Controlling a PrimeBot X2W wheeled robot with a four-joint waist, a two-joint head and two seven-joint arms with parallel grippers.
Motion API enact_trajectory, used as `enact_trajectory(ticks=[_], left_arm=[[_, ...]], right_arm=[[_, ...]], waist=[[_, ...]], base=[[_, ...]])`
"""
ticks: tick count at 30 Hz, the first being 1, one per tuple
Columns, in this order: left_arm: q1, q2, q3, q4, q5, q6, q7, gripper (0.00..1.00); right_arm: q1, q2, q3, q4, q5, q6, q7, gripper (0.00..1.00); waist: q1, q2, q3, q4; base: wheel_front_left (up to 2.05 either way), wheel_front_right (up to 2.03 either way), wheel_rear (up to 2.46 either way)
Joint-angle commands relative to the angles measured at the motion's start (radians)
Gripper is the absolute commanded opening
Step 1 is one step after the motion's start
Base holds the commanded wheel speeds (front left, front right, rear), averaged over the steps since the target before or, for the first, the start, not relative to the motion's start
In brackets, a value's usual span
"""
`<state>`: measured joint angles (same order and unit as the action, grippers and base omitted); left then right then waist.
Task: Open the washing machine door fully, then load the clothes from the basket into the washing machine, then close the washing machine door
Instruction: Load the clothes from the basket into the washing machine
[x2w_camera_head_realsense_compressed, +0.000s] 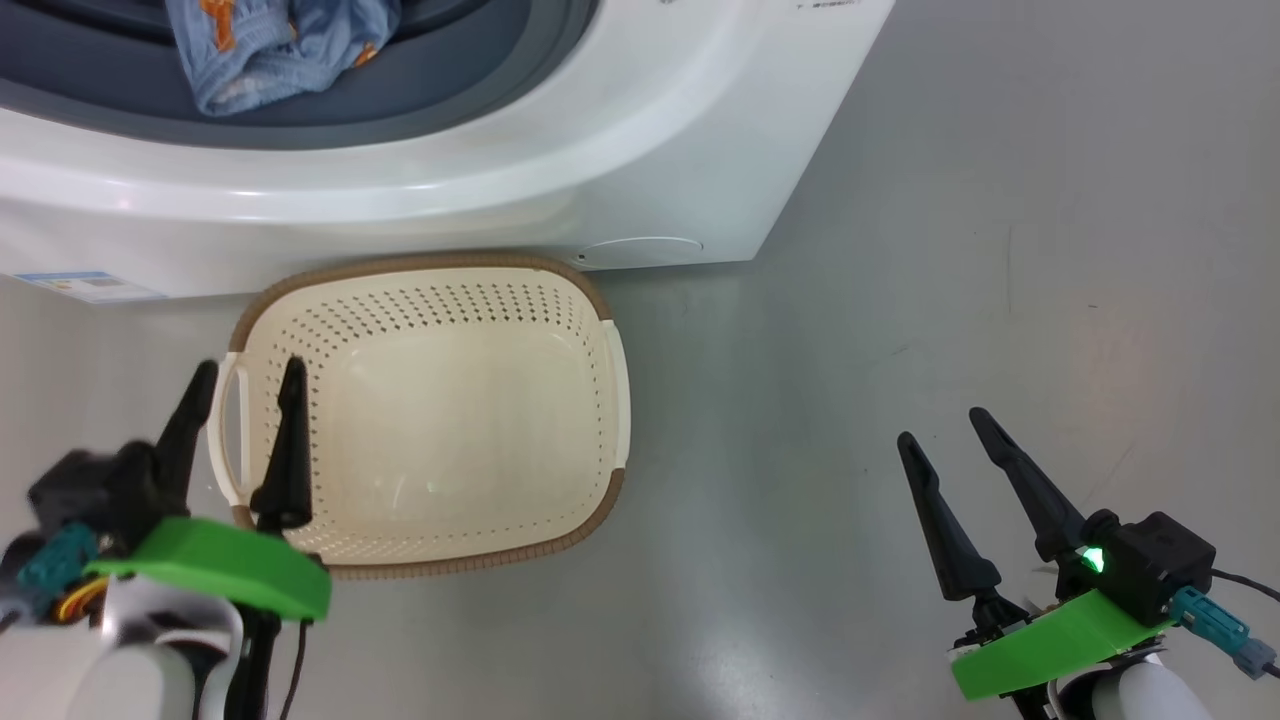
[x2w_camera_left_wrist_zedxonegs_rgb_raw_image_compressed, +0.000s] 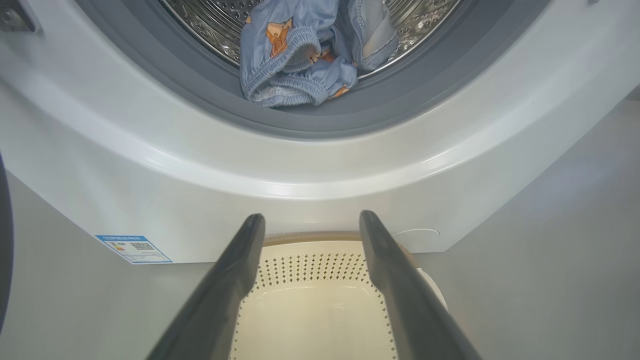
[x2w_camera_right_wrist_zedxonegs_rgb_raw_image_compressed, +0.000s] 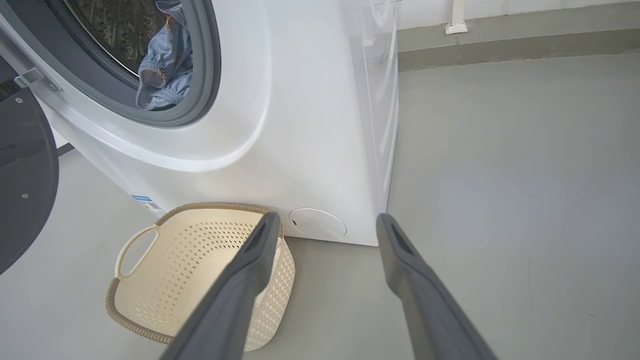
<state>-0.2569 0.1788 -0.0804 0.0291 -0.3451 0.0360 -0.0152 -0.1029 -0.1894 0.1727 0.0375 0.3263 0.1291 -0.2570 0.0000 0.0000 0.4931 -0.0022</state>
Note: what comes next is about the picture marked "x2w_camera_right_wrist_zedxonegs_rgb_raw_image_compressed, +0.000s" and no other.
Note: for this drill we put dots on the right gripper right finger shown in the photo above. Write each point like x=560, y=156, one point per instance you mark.
x=425, y=310

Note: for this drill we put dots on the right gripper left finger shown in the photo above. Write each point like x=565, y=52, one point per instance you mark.
x=235, y=300

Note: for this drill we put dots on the black round glass washer door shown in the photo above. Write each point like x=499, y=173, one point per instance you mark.
x=25, y=175

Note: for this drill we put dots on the blue garment orange print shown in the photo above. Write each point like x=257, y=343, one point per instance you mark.
x=167, y=65

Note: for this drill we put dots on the white front-load washing machine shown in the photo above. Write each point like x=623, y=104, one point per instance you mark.
x=300, y=125

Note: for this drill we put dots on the metal door hinge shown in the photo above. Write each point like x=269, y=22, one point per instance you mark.
x=30, y=77

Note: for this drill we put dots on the cream laundry basket brown rim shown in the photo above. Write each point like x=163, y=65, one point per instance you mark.
x=190, y=260

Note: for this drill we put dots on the round white filter cover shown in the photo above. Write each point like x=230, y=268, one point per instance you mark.
x=317, y=224

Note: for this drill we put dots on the blue energy label sticker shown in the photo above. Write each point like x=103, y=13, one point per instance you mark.
x=149, y=206

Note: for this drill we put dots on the perforated steel drum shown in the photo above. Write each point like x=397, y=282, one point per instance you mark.
x=115, y=30

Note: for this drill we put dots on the white post base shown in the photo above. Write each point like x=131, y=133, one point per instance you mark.
x=456, y=25

